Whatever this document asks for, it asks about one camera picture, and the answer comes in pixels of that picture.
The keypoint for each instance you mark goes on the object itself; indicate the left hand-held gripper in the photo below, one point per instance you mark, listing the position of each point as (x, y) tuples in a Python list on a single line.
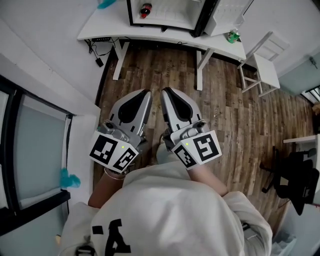
[(103, 150)]

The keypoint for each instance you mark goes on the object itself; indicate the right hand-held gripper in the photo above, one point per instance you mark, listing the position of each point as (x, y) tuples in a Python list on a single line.
[(206, 147)]

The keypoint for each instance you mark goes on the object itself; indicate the black mini fridge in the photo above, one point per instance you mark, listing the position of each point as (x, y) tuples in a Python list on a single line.
[(170, 10)]

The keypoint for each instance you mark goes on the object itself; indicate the person's left forearm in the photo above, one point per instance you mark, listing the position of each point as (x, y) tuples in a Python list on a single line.
[(105, 192)]

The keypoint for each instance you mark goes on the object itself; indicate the person's right forearm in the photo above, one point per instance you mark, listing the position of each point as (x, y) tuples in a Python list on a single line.
[(210, 180)]

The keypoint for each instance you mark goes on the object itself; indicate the person's grey trousers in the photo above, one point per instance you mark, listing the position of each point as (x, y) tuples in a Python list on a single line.
[(163, 155)]

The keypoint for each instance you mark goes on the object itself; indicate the black power adapter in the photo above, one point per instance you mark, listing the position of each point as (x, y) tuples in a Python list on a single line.
[(99, 62)]

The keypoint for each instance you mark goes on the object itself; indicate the black power strip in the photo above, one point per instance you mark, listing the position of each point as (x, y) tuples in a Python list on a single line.
[(101, 39)]

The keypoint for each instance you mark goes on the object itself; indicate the green soda can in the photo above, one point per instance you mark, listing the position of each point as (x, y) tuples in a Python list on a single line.
[(233, 37)]

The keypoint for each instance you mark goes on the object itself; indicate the teal cloth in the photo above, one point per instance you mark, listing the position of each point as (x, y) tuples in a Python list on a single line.
[(71, 180)]

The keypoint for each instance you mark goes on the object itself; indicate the white chair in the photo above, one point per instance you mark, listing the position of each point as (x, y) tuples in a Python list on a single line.
[(268, 72)]

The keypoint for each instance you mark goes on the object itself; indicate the dark cola bottle red cap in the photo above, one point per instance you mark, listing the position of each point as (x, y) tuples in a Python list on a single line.
[(145, 11)]

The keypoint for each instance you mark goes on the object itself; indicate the person's white sweatshirt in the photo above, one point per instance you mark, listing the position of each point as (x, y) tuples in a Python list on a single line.
[(170, 212)]

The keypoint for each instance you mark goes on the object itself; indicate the blue plastic bag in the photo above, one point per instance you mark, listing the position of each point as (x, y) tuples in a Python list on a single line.
[(105, 3)]

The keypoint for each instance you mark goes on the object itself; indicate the frosted glass door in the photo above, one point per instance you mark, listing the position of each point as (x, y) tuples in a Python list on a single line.
[(300, 80)]

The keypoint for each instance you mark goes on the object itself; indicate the black office chair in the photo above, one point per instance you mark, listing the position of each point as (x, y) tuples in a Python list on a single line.
[(297, 175)]

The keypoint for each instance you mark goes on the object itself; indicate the brown cardboard box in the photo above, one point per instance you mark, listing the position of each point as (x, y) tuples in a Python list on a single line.
[(316, 108)]

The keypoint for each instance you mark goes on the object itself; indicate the white plastic bag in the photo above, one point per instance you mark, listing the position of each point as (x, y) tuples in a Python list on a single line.
[(283, 245)]

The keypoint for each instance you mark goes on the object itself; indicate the black window frame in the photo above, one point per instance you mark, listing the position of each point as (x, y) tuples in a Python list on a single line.
[(10, 150)]

